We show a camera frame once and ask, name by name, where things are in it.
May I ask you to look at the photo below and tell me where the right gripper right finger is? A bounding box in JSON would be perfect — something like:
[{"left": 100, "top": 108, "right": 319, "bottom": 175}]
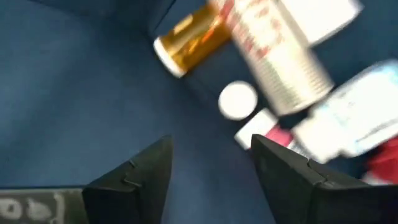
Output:
[{"left": 251, "top": 134, "right": 383, "bottom": 224}]

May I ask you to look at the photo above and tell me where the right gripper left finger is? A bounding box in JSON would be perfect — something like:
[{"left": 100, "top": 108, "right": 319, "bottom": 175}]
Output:
[{"left": 82, "top": 135, "right": 174, "bottom": 224}]

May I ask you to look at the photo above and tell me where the white bottle maroon label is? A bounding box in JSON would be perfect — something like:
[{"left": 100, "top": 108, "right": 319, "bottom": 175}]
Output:
[{"left": 233, "top": 108, "right": 312, "bottom": 159}]

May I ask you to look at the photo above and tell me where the red bottle white cap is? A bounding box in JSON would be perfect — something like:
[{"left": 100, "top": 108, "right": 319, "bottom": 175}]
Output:
[{"left": 362, "top": 136, "right": 398, "bottom": 186}]

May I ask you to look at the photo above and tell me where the white bottle blue label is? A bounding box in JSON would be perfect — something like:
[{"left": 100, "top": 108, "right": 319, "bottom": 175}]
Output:
[{"left": 292, "top": 60, "right": 398, "bottom": 165}]

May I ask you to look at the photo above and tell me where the navy white striped fabric basket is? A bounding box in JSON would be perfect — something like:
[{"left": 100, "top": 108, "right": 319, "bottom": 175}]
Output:
[{"left": 0, "top": 0, "right": 398, "bottom": 224}]

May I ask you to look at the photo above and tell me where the white round cap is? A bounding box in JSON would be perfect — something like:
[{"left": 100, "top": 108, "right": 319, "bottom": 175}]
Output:
[{"left": 218, "top": 80, "right": 259, "bottom": 121}]

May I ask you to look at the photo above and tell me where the tall white bottle red print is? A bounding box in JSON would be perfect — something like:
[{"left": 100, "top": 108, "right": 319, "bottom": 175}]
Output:
[{"left": 208, "top": 0, "right": 335, "bottom": 116}]

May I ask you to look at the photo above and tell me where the amber pill bottle white cap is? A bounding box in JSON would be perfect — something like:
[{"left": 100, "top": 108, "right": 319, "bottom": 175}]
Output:
[{"left": 152, "top": 2, "right": 233, "bottom": 78}]

